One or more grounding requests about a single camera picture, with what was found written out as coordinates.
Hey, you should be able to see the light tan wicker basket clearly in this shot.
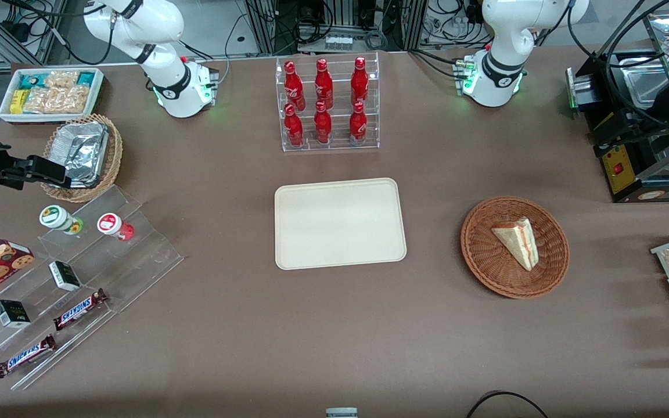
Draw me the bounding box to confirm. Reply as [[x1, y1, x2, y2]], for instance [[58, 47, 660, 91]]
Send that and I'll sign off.
[[40, 113, 124, 204]]

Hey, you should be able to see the brown round wicker basket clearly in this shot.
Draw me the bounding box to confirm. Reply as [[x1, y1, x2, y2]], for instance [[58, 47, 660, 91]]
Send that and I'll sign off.
[[460, 196, 571, 300]]

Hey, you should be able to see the clear acrylic stepped shelf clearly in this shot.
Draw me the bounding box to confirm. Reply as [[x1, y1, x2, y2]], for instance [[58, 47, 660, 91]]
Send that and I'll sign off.
[[0, 185, 184, 391]]

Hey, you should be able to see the clear acrylic bottle rack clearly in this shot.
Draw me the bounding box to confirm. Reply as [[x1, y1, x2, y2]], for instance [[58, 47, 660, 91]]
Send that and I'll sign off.
[[275, 51, 380, 153]]

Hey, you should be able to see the red cola bottle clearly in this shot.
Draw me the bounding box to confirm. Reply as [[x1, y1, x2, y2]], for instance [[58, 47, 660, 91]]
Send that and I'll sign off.
[[314, 58, 334, 110], [283, 103, 304, 149], [350, 56, 369, 108], [314, 101, 333, 145], [283, 60, 306, 112], [349, 102, 368, 147]]

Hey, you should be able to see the aluminium foil container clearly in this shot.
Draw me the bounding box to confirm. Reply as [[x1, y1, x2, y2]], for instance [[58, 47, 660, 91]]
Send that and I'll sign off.
[[49, 121, 110, 188]]

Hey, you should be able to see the red lid white cup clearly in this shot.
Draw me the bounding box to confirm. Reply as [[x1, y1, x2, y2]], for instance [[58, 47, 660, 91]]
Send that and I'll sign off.
[[97, 213, 135, 242]]

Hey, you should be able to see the black cable loop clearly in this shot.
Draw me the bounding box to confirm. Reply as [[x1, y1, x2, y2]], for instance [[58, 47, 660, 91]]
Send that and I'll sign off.
[[465, 391, 550, 418]]

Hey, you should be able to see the triangular sandwich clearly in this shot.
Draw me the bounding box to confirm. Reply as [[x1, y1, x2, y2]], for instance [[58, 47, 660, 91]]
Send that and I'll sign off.
[[491, 217, 539, 272]]

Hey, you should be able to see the black machine with yellow panel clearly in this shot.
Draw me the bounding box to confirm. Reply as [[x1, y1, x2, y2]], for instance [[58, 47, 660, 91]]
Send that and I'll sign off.
[[566, 9, 669, 204]]

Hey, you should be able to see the green lid white cup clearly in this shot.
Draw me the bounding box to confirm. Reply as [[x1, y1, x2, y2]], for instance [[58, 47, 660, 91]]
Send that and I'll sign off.
[[39, 205, 84, 235]]

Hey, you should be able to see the beige plastic tray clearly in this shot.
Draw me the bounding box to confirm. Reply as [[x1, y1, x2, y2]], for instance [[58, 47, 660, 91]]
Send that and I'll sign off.
[[274, 177, 408, 271]]

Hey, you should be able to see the small black box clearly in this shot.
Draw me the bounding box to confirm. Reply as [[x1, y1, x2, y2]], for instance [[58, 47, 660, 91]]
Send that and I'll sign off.
[[0, 300, 31, 329], [48, 261, 82, 292]]

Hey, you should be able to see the steel pan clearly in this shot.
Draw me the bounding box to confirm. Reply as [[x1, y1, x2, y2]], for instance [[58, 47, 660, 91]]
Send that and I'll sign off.
[[622, 55, 669, 108]]

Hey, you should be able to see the white rectangular snack bin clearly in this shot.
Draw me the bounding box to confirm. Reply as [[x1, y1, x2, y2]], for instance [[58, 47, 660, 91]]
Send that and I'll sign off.
[[0, 67, 105, 124]]

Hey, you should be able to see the snickers chocolate bar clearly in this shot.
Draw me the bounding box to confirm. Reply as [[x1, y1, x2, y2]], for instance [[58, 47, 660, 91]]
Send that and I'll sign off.
[[53, 289, 109, 331], [0, 334, 57, 379]]

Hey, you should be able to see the large clear cookie bag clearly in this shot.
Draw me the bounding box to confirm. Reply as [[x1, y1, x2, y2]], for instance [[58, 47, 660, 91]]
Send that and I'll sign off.
[[23, 85, 92, 115]]

